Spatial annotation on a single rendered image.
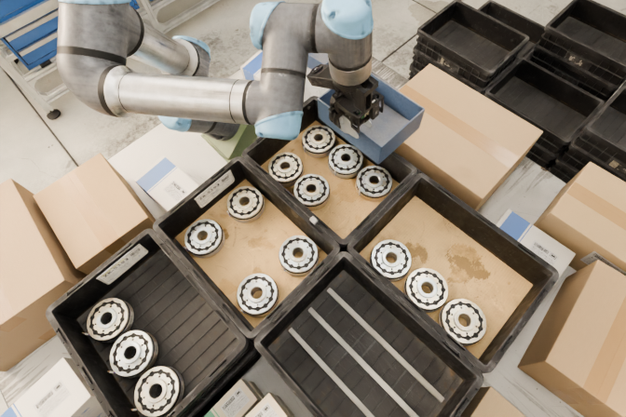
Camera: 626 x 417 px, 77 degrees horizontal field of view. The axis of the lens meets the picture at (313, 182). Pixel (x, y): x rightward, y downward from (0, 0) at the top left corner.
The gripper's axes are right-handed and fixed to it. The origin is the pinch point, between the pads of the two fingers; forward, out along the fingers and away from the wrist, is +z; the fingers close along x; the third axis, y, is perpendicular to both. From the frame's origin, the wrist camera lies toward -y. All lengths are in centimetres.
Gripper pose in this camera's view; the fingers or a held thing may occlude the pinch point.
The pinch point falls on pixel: (347, 126)
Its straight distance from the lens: 91.2
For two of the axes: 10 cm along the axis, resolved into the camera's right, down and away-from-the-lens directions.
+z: 1.3, 4.3, 9.0
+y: 6.7, 6.3, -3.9
